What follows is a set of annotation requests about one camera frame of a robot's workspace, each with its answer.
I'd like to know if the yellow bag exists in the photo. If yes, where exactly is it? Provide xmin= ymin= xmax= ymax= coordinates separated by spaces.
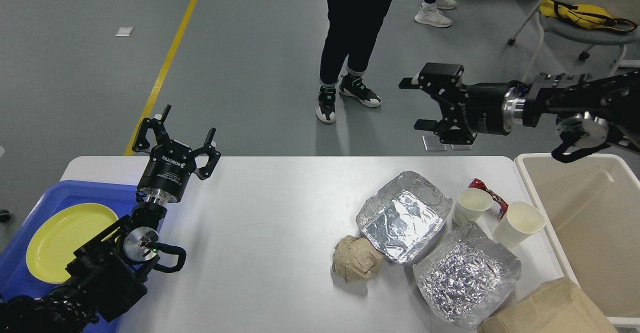
xmin=538 ymin=0 xmax=638 ymax=35

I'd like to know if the red snack wrapper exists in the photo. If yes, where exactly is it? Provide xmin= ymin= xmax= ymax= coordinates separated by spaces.
xmin=468 ymin=178 xmax=509 ymax=220

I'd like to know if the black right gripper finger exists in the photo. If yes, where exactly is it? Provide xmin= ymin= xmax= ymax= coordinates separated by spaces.
xmin=398 ymin=62 xmax=466 ymax=99
xmin=413 ymin=108 xmax=476 ymax=146

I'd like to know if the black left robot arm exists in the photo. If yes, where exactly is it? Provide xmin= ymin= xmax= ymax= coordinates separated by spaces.
xmin=1 ymin=105 xmax=222 ymax=333

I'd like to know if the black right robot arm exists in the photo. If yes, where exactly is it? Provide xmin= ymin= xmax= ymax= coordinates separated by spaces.
xmin=398 ymin=62 xmax=640 ymax=164

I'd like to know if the person in white sneakers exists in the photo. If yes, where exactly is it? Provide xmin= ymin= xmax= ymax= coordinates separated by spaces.
xmin=413 ymin=0 xmax=458 ymax=28

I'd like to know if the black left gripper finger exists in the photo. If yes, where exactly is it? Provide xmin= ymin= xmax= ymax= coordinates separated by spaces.
xmin=131 ymin=105 xmax=173 ymax=155
xmin=187 ymin=128 xmax=221 ymax=181

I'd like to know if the white paper cup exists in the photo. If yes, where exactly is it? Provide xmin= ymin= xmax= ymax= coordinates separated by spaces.
xmin=452 ymin=187 xmax=494 ymax=226

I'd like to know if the right metal floor plate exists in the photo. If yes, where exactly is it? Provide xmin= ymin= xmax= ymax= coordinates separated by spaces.
xmin=450 ymin=144 xmax=473 ymax=151

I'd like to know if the metal floor plate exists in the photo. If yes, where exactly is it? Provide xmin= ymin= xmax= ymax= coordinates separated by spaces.
xmin=422 ymin=134 xmax=448 ymax=152
xmin=450 ymin=144 xmax=473 ymax=151

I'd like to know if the yellow plate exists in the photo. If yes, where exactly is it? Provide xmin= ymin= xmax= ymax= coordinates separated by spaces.
xmin=25 ymin=202 xmax=118 ymax=285

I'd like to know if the blue plastic tray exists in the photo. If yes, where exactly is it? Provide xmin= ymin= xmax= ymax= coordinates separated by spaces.
xmin=1 ymin=180 xmax=144 ymax=333

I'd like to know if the left metal floor plate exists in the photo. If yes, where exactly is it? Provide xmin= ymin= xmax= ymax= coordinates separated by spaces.
xmin=422 ymin=134 xmax=448 ymax=152

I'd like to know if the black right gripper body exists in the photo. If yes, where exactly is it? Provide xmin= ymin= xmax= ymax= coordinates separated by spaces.
xmin=438 ymin=80 xmax=526 ymax=136

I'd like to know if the aluminium foil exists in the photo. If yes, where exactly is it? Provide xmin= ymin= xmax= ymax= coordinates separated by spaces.
xmin=413 ymin=221 xmax=522 ymax=329

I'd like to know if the white paper bowl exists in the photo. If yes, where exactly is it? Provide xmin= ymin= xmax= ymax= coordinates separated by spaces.
xmin=493 ymin=201 xmax=546 ymax=249

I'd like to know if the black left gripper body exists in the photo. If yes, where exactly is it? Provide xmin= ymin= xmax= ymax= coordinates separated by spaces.
xmin=135 ymin=140 xmax=196 ymax=203

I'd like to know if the crumpled brown paper ball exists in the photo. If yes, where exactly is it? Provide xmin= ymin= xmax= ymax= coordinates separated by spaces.
xmin=331 ymin=235 xmax=385 ymax=283

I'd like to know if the person in dark jeans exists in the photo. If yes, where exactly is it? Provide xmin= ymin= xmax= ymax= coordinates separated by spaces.
xmin=315 ymin=0 xmax=393 ymax=124

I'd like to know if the beige plastic bin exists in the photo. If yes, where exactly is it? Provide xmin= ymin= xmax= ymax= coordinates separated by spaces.
xmin=515 ymin=153 xmax=640 ymax=329

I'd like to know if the aluminium foil tray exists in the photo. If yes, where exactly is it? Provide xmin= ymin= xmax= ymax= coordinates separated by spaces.
xmin=355 ymin=170 xmax=453 ymax=265

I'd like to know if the grey chair on wheels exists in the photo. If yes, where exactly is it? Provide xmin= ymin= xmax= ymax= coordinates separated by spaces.
xmin=507 ymin=0 xmax=639 ymax=81

